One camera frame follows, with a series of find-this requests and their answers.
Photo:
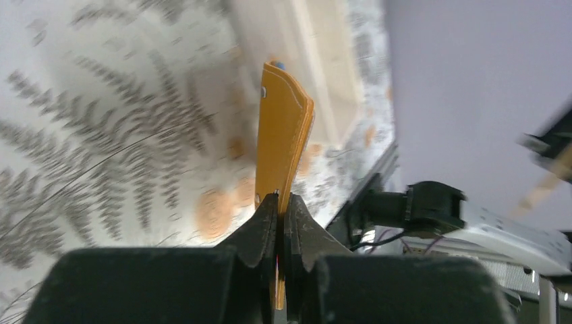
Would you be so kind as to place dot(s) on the orange leather card holder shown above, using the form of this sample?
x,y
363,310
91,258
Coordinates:
x,y
285,119

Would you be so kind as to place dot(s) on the floral table mat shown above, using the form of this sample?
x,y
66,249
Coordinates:
x,y
123,123

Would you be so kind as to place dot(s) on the white plastic tray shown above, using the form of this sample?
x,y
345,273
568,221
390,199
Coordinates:
x,y
313,41

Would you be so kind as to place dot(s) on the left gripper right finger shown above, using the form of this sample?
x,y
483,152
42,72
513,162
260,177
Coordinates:
x,y
326,283

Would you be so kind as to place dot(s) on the yellow card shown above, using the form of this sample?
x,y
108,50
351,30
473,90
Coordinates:
x,y
560,170

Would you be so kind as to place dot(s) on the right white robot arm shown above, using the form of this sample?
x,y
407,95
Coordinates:
x,y
430,209

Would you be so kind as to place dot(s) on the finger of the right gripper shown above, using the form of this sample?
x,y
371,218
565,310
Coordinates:
x,y
551,140

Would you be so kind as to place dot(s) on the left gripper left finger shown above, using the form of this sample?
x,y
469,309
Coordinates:
x,y
232,282

